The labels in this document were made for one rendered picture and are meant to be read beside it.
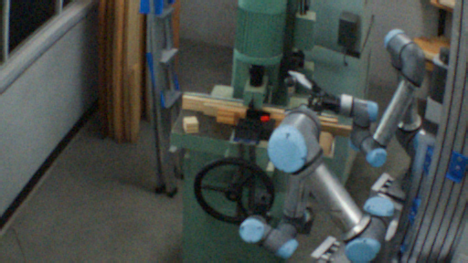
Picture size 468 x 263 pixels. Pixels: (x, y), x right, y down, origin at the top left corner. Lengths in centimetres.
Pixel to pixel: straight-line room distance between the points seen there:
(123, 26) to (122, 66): 26
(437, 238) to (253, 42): 105
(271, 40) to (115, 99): 178
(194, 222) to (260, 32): 85
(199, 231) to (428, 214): 112
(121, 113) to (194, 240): 140
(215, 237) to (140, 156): 132
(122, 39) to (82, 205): 95
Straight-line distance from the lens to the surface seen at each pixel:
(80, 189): 417
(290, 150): 221
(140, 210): 404
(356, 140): 278
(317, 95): 272
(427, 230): 261
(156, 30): 373
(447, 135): 239
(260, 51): 284
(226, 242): 323
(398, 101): 265
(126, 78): 436
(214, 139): 295
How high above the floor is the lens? 250
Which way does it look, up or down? 32 degrees down
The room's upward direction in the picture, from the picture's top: 5 degrees clockwise
